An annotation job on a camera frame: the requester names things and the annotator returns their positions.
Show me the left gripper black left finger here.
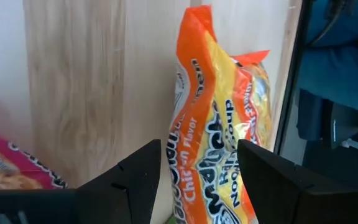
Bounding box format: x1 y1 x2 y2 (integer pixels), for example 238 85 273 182
75 139 162 224

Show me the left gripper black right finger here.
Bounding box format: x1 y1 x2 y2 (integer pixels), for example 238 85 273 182
237 139 315 224

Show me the orange chicken ramen noodle pack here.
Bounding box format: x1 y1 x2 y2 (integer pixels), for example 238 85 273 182
165 4 273 224

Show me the blue fabric item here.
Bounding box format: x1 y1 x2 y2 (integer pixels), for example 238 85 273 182
296 0 358 141

